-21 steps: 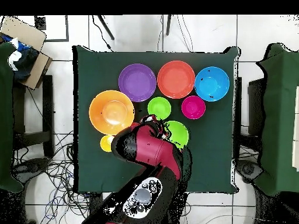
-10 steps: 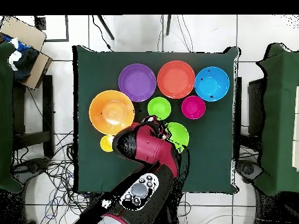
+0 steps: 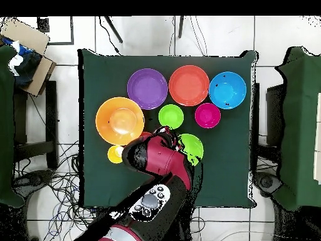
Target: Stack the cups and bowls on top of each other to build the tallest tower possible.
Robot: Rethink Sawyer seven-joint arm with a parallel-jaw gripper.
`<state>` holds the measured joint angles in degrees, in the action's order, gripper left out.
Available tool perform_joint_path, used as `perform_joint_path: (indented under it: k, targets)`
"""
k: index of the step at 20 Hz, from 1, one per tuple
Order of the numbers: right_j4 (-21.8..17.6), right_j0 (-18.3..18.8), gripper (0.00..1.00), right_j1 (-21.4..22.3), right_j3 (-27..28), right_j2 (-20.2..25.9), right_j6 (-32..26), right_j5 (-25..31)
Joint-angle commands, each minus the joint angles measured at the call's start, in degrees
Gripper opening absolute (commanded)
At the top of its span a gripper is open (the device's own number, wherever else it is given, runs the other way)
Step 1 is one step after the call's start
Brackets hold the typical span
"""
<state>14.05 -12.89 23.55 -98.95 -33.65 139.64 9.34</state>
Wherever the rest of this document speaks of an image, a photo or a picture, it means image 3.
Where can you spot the large green bowl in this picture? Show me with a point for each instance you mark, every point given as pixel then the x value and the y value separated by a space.
pixel 194 146

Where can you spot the large orange bowl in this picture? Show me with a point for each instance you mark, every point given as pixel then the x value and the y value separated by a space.
pixel 119 121

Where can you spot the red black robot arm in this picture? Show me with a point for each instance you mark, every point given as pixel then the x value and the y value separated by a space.
pixel 160 160

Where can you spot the small red bowl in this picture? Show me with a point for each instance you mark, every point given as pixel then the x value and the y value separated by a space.
pixel 145 134

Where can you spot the small green bowl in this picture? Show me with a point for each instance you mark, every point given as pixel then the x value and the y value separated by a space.
pixel 171 117

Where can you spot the purple bowl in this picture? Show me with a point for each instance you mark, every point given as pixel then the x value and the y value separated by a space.
pixel 147 89

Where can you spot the pink bowl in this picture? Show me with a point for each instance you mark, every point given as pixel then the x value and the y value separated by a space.
pixel 208 115

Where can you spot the yellow cup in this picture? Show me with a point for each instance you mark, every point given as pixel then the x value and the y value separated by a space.
pixel 114 155

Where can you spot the large red bowl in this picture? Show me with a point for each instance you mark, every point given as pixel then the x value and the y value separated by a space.
pixel 189 85

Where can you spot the dark green table cloth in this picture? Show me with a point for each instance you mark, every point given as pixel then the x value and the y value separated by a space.
pixel 112 175

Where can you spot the blue bowl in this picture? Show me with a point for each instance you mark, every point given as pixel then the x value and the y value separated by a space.
pixel 227 90

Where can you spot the black tripod leg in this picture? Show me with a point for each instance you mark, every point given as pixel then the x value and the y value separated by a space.
pixel 114 29
pixel 180 26

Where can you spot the black box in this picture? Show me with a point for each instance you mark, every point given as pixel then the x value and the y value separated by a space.
pixel 274 113

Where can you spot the green cloth covered table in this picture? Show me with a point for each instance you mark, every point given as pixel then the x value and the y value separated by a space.
pixel 6 125
pixel 298 125

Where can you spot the blue cloth bag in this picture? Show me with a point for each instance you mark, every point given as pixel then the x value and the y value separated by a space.
pixel 27 65

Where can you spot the white board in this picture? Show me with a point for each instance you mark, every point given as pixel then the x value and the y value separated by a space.
pixel 318 138

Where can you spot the brown cardboard box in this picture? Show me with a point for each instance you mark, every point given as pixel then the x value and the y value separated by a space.
pixel 27 35

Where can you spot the black stool frame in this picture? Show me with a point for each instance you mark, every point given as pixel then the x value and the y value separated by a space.
pixel 51 113

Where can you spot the black floor frame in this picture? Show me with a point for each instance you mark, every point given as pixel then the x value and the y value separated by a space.
pixel 72 30

